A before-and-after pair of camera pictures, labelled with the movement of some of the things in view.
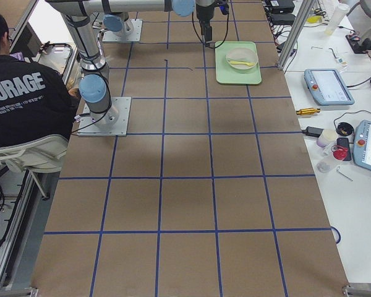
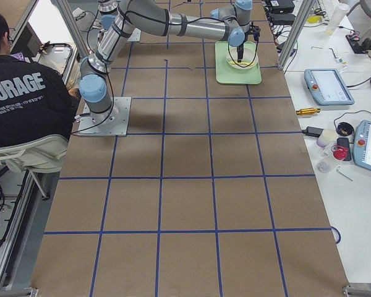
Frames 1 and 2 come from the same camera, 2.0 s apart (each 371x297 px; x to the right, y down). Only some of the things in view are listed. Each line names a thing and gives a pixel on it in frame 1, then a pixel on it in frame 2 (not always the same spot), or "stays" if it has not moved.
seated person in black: (27, 98) stays
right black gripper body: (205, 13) to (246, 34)
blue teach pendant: (328, 86) stays
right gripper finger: (206, 29) to (240, 51)
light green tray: (226, 73) stays
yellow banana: (247, 64) stays
